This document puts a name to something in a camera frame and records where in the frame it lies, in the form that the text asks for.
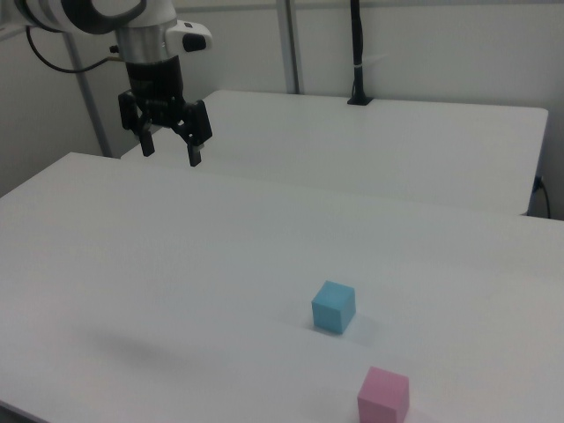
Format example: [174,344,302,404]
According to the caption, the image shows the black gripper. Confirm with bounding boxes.
[116,56,214,167]

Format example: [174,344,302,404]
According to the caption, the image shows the blue cube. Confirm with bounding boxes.
[310,279,357,337]

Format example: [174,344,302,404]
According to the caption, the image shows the pink cube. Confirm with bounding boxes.
[356,366,411,423]

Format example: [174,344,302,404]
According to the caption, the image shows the white side table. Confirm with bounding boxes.
[120,89,549,217]

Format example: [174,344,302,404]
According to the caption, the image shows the black pole with base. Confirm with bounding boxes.
[346,0,375,107]

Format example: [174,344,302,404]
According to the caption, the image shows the slanted metal frame post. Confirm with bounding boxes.
[61,31,112,158]

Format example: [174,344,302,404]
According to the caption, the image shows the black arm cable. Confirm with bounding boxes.
[25,25,123,73]

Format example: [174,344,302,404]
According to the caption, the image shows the vertical metal frame post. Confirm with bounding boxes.
[277,0,306,95]

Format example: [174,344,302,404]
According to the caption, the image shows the black wall cable with plug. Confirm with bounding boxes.
[532,175,553,219]

